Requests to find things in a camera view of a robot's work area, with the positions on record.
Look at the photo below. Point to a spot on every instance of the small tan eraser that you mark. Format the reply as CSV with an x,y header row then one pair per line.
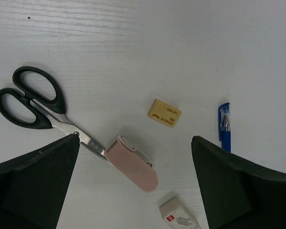
x,y
164,113

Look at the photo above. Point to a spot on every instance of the pink eraser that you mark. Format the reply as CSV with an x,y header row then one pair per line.
x,y
133,163

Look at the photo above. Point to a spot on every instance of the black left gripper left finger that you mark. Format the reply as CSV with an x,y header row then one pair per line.
x,y
34,185

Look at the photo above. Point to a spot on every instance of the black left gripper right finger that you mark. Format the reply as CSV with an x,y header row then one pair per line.
x,y
237,193

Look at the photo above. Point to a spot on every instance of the blue pen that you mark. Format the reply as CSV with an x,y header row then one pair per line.
x,y
224,126

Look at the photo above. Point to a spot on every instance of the small scissors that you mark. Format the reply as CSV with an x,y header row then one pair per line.
x,y
48,113

